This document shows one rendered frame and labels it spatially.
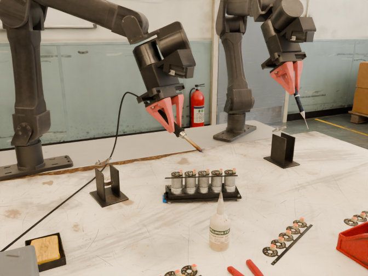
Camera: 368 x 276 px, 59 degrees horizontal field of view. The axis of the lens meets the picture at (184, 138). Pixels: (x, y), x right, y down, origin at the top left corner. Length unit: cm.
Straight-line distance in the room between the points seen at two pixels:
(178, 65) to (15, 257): 45
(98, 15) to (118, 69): 253
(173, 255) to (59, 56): 278
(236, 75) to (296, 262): 69
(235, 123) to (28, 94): 64
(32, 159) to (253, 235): 57
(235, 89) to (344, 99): 401
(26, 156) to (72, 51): 237
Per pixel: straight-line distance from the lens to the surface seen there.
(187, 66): 69
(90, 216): 68
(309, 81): 451
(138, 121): 343
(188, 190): 69
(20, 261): 44
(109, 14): 76
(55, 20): 318
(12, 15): 83
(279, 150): 92
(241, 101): 109
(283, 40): 89
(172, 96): 73
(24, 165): 92
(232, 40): 115
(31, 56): 84
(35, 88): 85
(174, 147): 102
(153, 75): 72
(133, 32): 74
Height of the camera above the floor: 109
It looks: 18 degrees down
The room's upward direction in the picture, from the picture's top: straight up
